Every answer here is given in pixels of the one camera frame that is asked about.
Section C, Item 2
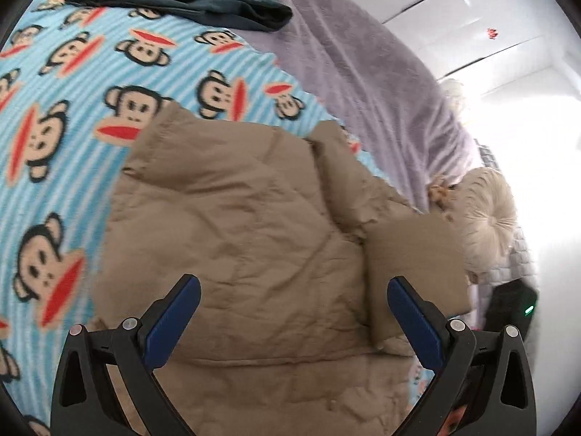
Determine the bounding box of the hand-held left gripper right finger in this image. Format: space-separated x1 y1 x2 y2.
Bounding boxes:
387 276 539 436

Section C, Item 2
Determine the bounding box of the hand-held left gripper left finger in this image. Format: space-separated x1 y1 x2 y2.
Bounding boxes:
51 274 202 436

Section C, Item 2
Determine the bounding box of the beige puffer jacket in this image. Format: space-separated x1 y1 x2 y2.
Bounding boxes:
88 100 473 436

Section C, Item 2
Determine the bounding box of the cream fluffy round cushion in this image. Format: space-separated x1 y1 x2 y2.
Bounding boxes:
442 167 518 284

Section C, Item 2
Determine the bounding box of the brown curly plush toy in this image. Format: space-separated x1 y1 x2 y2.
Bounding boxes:
429 175 455 207

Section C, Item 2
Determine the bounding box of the blue striped monkey print blanket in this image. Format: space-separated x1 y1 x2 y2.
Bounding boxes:
0 0 436 436

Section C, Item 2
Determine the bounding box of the purple fleece blanket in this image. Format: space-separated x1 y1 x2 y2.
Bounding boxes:
245 0 482 214

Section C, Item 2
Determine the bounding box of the white wardrobe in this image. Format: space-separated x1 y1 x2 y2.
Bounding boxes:
304 0 581 101

